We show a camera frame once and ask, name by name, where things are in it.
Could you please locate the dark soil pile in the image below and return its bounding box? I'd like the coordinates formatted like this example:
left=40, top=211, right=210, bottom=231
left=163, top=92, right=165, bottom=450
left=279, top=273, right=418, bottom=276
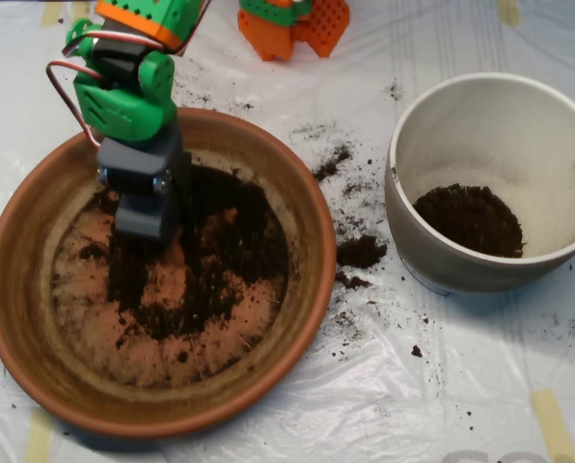
left=77, top=163, right=288, bottom=351

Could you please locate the dark soil heap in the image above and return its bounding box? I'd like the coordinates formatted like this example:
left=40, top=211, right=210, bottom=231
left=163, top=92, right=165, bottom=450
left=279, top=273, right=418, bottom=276
left=412, top=182, right=524, bottom=259

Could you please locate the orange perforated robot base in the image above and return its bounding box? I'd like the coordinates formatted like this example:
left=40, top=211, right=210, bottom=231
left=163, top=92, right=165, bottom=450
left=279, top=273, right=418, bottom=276
left=237, top=0, right=351, bottom=62

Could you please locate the terracotta clay bowl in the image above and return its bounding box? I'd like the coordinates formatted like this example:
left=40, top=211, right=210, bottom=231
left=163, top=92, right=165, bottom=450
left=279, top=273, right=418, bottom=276
left=0, top=106, right=338, bottom=440

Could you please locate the elongated spilled soil clump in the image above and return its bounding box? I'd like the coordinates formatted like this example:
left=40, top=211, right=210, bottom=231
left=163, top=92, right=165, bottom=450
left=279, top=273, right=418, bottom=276
left=314, top=147, right=354, bottom=182

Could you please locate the large spilled soil clump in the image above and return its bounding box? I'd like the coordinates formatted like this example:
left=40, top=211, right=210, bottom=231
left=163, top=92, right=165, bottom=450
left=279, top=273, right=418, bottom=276
left=335, top=234, right=389, bottom=269

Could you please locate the flat spilled soil clump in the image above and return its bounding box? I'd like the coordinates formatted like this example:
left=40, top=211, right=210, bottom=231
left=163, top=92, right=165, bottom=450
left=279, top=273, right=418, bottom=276
left=335, top=272, right=373, bottom=290

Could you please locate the white ceramic pot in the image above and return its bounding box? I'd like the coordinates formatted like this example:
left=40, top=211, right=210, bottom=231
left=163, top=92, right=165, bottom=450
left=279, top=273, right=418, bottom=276
left=384, top=71, right=575, bottom=296

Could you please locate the clear plastic cover sheet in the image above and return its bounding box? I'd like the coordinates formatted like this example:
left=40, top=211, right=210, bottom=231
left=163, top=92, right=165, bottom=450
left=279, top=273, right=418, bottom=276
left=0, top=0, right=575, bottom=463

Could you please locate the red white servo cable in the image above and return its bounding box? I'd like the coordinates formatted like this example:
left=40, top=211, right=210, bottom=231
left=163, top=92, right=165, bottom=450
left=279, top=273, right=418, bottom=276
left=45, top=60, right=104, bottom=150
left=61, top=0, right=212, bottom=58

